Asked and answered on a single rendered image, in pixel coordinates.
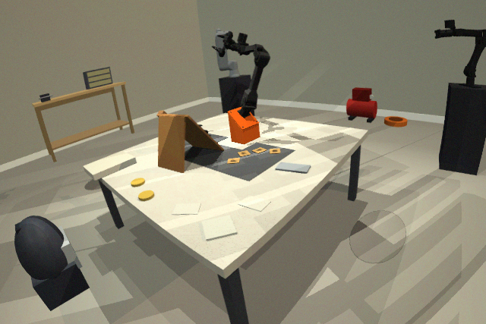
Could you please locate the yellow round disc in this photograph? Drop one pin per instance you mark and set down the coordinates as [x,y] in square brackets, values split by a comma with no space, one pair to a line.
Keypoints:
[146,195]
[137,182]

